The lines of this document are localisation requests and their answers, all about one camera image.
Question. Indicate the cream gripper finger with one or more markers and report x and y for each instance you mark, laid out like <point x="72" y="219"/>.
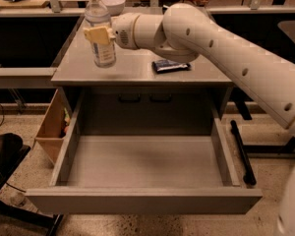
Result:
<point x="99" y="35"/>

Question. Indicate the clear plastic water bottle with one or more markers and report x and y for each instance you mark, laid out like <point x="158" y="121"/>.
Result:
<point x="96" y="15"/>

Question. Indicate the grey open top drawer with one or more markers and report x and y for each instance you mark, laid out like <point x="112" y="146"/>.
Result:
<point x="145" y="153"/>

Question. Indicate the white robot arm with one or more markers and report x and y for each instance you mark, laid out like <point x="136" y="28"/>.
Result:
<point x="184" y="32"/>

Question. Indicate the dark blue snack bar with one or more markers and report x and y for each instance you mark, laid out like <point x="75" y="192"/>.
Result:
<point x="167" y="66"/>

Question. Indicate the white ceramic bowl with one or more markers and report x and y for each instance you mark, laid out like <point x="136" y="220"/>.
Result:
<point x="115" y="7"/>

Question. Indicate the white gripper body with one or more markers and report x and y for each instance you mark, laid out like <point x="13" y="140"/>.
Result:
<point x="122" y="29"/>

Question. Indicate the grey cabinet counter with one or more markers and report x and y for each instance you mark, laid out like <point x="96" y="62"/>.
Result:
<point x="132" y="67"/>

